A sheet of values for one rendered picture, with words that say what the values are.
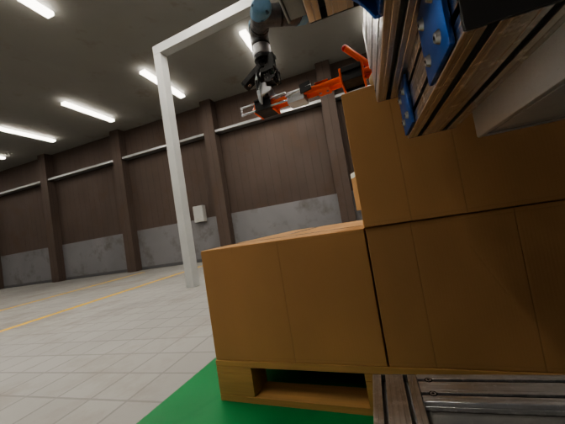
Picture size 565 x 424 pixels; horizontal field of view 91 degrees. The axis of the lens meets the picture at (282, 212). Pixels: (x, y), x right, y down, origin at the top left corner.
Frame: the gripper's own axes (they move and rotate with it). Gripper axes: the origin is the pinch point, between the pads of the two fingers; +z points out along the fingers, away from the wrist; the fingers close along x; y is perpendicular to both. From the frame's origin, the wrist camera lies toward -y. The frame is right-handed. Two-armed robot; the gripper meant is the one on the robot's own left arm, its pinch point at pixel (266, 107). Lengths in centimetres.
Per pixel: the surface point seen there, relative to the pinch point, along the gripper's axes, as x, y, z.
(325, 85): -2.5, 25.6, 0.9
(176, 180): 178, -211, -30
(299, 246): -19, 12, 56
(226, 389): -19, -25, 103
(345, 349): -19, 21, 88
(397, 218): -19, 41, 52
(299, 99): -2.7, 15.2, 2.9
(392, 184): -19, 42, 42
